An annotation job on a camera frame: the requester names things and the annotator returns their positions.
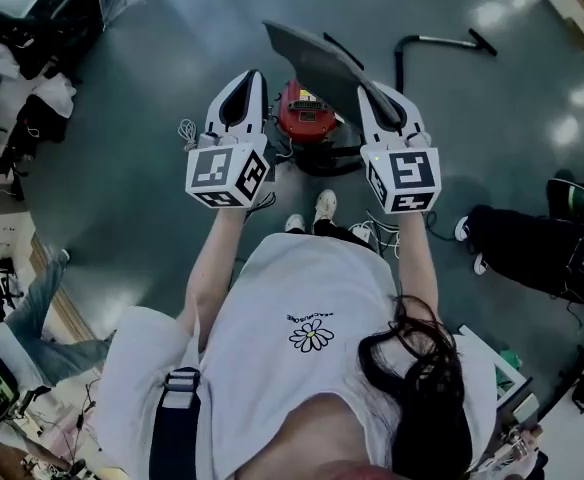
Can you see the black bag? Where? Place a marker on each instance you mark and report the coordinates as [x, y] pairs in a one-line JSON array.
[[42, 118]]

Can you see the person's right white shoe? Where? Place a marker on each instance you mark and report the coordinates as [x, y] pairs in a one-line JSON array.
[[325, 205]]

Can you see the dark desk with white edge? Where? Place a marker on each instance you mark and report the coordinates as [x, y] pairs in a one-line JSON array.
[[514, 405]]

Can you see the person's left white shoe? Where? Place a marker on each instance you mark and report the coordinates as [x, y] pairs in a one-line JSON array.
[[294, 224]]

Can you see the person's left forearm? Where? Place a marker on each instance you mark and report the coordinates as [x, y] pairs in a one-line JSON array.
[[212, 268]]

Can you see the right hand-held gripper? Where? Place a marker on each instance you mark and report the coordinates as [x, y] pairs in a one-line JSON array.
[[407, 173]]

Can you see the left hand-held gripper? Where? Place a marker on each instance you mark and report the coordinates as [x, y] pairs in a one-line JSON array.
[[217, 168]]

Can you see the person's neck and chin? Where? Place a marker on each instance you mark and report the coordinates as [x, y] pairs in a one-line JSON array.
[[322, 443]]

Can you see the black striped trousers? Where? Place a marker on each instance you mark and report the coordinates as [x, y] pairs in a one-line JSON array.
[[332, 230]]

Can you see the person's right forearm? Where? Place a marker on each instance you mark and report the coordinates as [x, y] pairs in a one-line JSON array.
[[417, 258]]

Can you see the green plastic box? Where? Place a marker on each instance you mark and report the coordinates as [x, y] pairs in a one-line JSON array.
[[509, 365]]

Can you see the red vacuum cleaner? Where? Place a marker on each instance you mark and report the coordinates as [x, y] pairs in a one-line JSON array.
[[307, 115]]

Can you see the white bag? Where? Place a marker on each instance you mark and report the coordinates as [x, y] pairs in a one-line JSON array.
[[54, 90]]

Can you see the grey vacuum bag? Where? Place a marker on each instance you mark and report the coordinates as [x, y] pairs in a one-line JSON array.
[[317, 63]]

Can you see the person's white shoe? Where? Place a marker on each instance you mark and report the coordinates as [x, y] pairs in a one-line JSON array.
[[294, 224], [325, 205]]

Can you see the white flower print t-shirt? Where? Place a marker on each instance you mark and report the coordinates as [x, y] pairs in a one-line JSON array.
[[272, 293]]

